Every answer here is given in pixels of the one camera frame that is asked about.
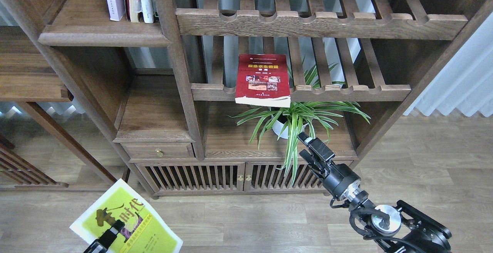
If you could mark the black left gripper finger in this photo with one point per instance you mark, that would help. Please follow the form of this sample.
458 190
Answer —
102 244

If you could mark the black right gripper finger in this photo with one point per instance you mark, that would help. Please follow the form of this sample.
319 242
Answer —
317 148

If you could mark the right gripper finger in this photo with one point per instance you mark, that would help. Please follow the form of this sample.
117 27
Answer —
313 162

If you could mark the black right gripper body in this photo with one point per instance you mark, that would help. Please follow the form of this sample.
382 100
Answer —
338 179

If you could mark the yellow cover book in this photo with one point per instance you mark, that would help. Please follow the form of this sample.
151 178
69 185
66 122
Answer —
144 230

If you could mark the red cover book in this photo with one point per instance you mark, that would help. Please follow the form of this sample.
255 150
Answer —
263 80

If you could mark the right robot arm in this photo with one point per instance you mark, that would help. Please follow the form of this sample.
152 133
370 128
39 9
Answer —
398 229

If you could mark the green spider plant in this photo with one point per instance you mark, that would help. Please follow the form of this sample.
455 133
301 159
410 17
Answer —
297 115

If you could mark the white plant pot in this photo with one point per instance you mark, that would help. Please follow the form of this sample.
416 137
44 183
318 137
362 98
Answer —
279 129

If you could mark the brass drawer knob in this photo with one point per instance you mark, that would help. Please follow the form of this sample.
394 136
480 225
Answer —
159 152

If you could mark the dark wooden bookshelf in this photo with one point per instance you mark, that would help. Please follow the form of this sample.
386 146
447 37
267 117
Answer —
171 84

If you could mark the white curtain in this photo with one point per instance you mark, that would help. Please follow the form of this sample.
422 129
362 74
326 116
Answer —
465 84

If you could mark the wooden side table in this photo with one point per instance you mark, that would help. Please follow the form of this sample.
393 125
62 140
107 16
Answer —
47 142

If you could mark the white upright book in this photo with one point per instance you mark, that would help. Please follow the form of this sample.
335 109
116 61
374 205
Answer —
147 10

